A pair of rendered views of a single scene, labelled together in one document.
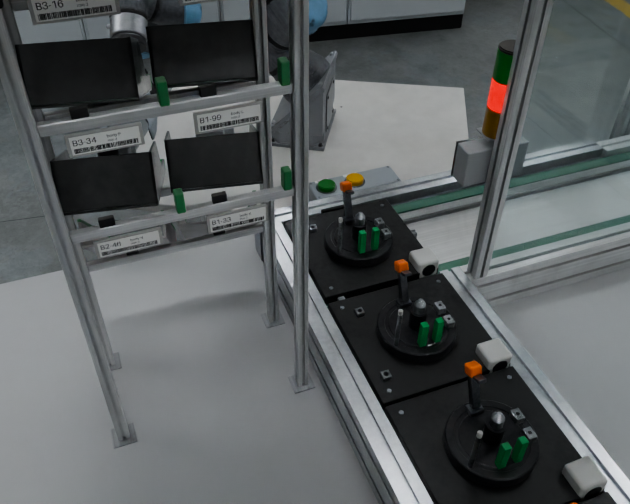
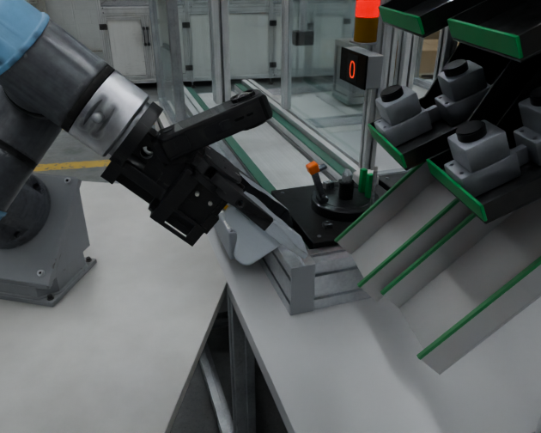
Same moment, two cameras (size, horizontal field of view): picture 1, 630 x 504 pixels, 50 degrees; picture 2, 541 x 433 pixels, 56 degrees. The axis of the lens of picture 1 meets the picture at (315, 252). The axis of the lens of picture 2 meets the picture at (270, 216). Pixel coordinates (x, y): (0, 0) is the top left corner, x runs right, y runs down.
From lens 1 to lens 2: 1.50 m
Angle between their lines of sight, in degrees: 70
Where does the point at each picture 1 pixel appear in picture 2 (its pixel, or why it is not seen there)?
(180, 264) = (325, 386)
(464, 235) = (298, 182)
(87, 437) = not seen: outside the picture
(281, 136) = (59, 281)
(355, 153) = (113, 241)
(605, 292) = not seen: hidden behind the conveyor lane
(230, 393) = (525, 329)
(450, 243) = not seen: hidden behind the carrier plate
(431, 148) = (128, 201)
